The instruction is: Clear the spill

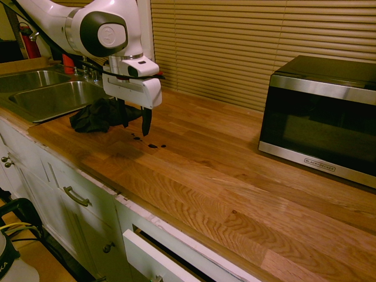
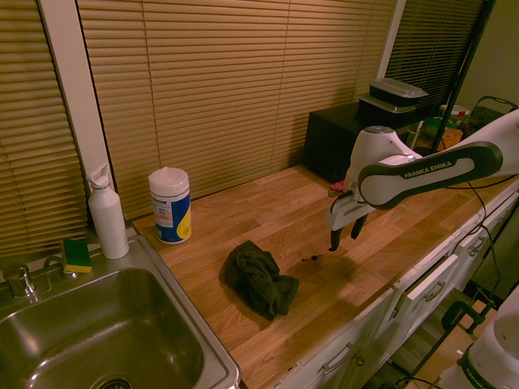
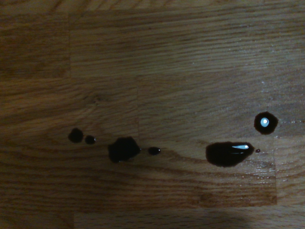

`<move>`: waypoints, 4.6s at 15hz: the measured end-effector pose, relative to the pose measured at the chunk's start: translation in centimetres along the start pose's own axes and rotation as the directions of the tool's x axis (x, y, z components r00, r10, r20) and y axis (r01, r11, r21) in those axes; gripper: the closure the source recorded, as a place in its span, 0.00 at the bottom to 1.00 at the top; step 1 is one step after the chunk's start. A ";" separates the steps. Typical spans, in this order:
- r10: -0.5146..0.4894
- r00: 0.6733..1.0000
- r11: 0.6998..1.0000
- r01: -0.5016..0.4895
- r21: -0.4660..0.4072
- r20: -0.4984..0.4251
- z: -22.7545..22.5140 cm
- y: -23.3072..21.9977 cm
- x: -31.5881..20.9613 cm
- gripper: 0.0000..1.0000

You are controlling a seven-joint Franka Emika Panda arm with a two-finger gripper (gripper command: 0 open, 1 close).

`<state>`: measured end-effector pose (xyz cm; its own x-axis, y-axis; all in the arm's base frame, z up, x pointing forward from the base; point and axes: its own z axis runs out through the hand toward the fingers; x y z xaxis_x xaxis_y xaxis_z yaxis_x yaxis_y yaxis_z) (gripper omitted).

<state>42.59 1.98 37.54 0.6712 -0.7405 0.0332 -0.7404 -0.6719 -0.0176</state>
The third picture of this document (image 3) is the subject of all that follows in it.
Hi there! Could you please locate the small oval dark liquid drop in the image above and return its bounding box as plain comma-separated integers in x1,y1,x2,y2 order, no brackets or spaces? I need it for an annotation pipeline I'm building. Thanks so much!
147,146,162,156

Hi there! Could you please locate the medium irregular dark liquid puddle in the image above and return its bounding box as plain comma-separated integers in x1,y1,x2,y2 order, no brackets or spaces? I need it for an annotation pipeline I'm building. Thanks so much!
108,136,142,164

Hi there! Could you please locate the large elongated dark liquid puddle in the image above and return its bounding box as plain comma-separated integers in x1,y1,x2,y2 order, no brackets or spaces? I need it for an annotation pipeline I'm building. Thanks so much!
205,141,254,168

